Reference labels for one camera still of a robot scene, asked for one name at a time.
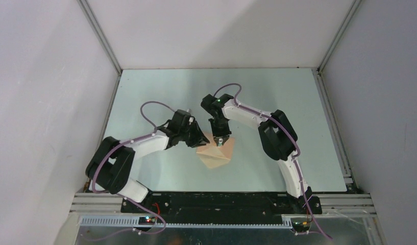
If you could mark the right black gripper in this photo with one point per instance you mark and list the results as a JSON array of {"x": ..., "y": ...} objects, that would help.
[{"x": 225, "y": 134}]

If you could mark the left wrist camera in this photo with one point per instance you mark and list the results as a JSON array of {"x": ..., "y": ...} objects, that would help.
[{"x": 189, "y": 116}]

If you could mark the tan paper envelope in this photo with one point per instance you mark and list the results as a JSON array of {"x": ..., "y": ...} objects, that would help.
[{"x": 214, "y": 156}]

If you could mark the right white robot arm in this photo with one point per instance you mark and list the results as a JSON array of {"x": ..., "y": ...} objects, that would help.
[{"x": 278, "y": 140}]

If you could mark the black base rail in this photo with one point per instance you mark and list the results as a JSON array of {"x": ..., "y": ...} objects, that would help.
[{"x": 224, "y": 208}]

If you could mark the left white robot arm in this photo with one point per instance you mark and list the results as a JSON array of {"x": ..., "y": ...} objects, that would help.
[{"x": 112, "y": 162}]

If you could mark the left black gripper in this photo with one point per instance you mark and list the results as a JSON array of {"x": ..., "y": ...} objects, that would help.
[{"x": 198, "y": 137}]

